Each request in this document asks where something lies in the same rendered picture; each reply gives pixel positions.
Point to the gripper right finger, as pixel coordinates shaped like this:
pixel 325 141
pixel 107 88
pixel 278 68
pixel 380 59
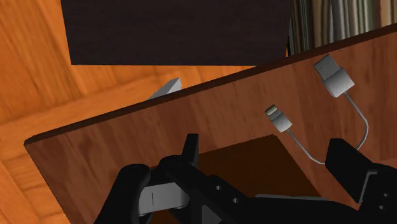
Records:
pixel 344 161

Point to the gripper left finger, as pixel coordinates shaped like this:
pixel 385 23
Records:
pixel 190 149

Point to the grey wedge-shaped block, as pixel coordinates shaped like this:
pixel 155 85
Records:
pixel 169 88

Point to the brown wooden table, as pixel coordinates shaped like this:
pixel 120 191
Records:
pixel 124 139

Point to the black and grey rounded device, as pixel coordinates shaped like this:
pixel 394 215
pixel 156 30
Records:
pixel 130 189

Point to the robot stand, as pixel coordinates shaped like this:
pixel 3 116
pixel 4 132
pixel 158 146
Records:
pixel 176 31

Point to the grey striped curtain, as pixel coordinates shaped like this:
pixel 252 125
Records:
pixel 335 21

